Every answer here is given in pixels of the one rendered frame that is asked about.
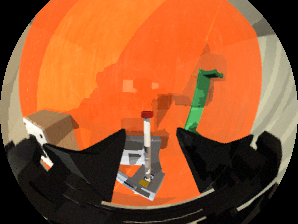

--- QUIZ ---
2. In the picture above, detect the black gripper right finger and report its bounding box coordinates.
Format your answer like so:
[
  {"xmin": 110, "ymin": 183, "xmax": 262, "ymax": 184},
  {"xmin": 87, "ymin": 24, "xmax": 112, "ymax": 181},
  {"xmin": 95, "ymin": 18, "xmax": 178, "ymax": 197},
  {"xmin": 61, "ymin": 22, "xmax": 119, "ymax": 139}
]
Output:
[{"xmin": 176, "ymin": 127, "xmax": 254, "ymax": 194}]

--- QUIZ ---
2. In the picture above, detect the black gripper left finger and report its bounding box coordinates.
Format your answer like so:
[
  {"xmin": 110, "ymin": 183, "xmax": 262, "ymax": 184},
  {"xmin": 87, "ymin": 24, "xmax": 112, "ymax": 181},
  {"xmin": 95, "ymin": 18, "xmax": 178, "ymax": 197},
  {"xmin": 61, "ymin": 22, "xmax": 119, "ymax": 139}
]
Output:
[{"xmin": 43, "ymin": 128, "xmax": 126, "ymax": 204}]

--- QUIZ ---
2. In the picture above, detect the grey tapered pin with red head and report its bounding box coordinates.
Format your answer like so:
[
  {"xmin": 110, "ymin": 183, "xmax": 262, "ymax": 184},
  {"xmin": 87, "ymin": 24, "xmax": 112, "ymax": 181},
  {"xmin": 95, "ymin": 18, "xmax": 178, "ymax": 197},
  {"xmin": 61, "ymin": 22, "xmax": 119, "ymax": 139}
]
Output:
[{"xmin": 141, "ymin": 111, "xmax": 153, "ymax": 181}]

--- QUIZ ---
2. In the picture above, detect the green cradle stand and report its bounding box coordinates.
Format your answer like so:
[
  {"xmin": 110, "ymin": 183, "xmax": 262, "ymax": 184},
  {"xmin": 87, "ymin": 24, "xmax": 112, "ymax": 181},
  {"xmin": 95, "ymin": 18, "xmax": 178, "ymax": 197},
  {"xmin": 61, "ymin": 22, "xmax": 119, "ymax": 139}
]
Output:
[{"xmin": 184, "ymin": 68, "xmax": 223, "ymax": 136}]

